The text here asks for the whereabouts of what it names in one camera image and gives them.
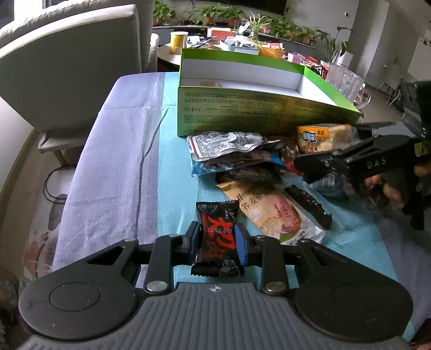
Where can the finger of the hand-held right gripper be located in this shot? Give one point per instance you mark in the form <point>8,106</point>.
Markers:
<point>380,128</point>
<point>353,161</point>

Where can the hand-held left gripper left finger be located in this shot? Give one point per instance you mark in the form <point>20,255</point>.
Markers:
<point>194,243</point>

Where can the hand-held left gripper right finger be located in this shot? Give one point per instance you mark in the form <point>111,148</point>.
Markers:
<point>241,244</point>

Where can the black candy packet red print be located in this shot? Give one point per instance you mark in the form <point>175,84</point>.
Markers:
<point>217,232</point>

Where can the blue grey snack wrapper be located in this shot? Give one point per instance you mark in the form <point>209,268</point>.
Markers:
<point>328,190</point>

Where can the yellow label cracker packet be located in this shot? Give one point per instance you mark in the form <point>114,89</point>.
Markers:
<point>323,138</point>

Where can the clear packet of brown snack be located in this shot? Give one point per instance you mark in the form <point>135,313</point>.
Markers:
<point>215,144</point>

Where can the green cardboard box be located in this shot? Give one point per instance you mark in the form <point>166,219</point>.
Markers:
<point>235,107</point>

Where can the person's right hand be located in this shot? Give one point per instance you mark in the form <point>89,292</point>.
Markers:
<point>387,193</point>

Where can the beige snack packet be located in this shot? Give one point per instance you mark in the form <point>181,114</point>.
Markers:
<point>266,208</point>

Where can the turquoise tablecloth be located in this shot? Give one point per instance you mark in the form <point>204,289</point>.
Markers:
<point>175,202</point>

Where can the clear glass mug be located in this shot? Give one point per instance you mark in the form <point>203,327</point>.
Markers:
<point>345,84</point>

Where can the dark brown snack bar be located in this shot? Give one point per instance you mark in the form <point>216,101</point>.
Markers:
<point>309,205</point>

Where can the dark brown small packet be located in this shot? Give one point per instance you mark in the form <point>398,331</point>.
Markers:
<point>289,158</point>

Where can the black snack packet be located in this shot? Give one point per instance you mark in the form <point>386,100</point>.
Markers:
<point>249,174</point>

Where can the blue snack packet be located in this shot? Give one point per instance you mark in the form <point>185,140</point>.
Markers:
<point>205,168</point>

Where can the large leaf plant white pot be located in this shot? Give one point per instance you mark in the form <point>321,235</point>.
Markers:
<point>343,55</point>

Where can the pile of assorted packets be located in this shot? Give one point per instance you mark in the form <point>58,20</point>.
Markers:
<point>308,65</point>

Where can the lavender cloth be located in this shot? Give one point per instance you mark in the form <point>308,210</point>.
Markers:
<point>111,161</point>

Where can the wicker basket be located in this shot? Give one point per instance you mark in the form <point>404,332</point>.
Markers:
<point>271,52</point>

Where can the patterned floor rug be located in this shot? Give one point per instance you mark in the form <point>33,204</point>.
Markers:
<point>38,235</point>

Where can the round pastry packet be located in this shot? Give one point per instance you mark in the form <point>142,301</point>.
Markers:
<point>210,83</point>

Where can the spider plant in vase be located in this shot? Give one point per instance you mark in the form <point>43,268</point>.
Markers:
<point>256,23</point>

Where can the grey plastic tray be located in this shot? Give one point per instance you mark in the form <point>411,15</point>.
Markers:
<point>235,47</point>

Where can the orange box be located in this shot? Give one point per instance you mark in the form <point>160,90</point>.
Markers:
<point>222,34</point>

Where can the round white table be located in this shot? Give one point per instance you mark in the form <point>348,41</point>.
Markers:
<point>166,59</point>

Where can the yellow paper cup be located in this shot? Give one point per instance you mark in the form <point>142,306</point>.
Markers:
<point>178,43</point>

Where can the row of potted plants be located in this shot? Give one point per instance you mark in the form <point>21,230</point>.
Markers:
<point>215,13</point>

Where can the grey upholstered chair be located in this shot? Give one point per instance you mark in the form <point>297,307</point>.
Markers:
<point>67,77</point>

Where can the black wall television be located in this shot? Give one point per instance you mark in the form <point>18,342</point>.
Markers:
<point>256,5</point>

